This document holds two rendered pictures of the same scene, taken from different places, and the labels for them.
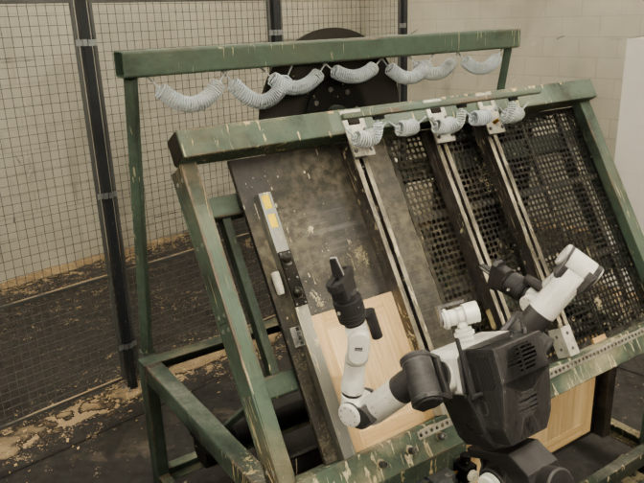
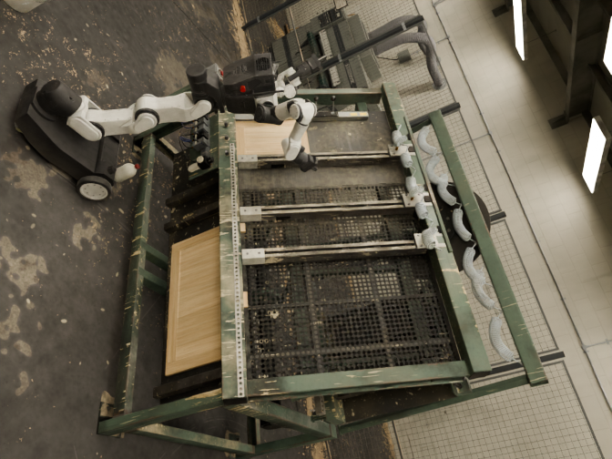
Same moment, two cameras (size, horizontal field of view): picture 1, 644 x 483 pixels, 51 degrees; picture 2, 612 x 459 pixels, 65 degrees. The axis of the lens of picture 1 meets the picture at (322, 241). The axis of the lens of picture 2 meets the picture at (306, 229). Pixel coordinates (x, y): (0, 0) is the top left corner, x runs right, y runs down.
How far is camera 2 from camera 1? 3.73 m
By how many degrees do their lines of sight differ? 66
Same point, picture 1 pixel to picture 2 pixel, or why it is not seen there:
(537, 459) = (210, 77)
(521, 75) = not seen: outside the picture
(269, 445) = not seen: hidden behind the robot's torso
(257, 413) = not seen: hidden behind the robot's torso
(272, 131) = (398, 114)
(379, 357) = (276, 143)
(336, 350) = (285, 127)
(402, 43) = (490, 252)
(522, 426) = (229, 70)
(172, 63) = (439, 127)
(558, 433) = (179, 330)
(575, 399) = (199, 341)
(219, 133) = (394, 95)
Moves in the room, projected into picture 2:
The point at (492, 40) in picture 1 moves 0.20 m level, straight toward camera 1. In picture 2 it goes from (523, 343) to (511, 312)
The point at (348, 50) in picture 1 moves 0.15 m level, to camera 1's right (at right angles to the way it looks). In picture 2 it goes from (473, 214) to (476, 222)
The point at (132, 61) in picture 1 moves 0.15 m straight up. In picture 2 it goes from (436, 114) to (454, 106)
